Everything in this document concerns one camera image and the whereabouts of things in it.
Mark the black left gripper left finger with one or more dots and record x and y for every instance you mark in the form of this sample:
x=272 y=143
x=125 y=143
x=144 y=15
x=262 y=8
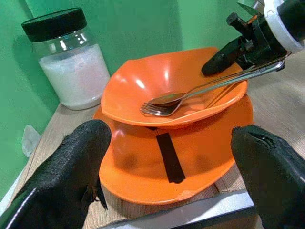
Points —
x=59 y=171

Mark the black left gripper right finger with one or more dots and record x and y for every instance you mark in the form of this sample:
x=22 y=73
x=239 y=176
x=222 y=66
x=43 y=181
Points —
x=274 y=171

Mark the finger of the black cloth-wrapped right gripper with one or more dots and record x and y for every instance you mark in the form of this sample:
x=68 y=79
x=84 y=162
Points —
x=221 y=60
x=237 y=21

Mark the silver metal spoon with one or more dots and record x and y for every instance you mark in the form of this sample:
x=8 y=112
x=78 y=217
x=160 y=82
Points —
x=166 y=98

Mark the silver metal fork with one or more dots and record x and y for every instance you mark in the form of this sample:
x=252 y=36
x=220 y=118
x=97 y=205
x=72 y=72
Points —
x=162 y=110

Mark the crumpled clear plastic piece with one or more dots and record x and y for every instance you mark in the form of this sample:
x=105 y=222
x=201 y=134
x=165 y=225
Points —
x=30 y=140

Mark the orange bowl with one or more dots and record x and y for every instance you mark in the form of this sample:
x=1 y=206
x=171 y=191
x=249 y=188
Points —
x=152 y=78

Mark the orange plate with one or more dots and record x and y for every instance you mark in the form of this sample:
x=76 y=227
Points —
x=205 y=152

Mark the glass jar with black lid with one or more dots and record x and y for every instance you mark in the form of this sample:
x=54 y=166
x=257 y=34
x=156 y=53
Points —
x=74 y=78

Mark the black tape strip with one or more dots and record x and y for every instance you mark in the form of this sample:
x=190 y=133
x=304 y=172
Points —
x=170 y=157

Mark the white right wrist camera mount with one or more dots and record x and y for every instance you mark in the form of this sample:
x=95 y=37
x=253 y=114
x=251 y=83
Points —
x=280 y=32

